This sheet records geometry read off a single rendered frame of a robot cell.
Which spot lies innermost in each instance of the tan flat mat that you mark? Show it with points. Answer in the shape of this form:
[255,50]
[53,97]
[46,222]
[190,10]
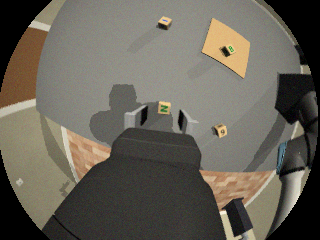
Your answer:
[220,35]

